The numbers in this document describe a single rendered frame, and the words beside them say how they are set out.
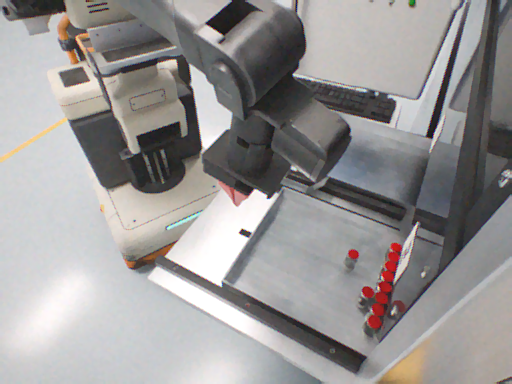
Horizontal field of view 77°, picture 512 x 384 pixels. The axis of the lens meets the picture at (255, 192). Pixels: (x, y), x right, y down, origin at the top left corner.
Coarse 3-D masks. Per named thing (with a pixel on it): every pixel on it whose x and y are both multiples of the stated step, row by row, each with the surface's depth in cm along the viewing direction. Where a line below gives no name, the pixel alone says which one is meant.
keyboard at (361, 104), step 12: (312, 84) 119; (324, 84) 119; (324, 96) 114; (336, 96) 114; (348, 96) 114; (360, 96) 114; (372, 96) 114; (384, 96) 114; (336, 108) 111; (348, 108) 110; (360, 108) 109; (372, 108) 109; (384, 108) 110; (384, 120) 106
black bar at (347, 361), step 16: (160, 256) 62; (176, 272) 60; (192, 272) 60; (208, 288) 58; (240, 304) 56; (256, 320) 56; (272, 320) 54; (288, 336) 54; (304, 336) 52; (320, 352) 52; (336, 352) 51; (352, 368) 50
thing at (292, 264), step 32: (288, 192) 73; (288, 224) 70; (320, 224) 70; (352, 224) 69; (256, 256) 64; (288, 256) 64; (320, 256) 64; (224, 288) 59; (256, 288) 60; (288, 288) 60; (320, 288) 60; (352, 288) 60; (288, 320) 55; (320, 320) 56; (352, 320) 56; (352, 352) 51
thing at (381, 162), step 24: (360, 120) 90; (360, 144) 88; (384, 144) 88; (408, 144) 88; (336, 168) 81; (360, 168) 81; (384, 168) 81; (408, 168) 81; (360, 192) 74; (384, 192) 76; (408, 192) 76; (408, 216) 71
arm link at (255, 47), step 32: (128, 0) 31; (160, 0) 28; (192, 0) 27; (224, 0) 27; (256, 0) 26; (160, 32) 32; (192, 32) 26; (224, 32) 28; (256, 32) 25; (288, 32) 26; (192, 64) 30; (256, 64) 25; (288, 64) 27; (256, 96) 26
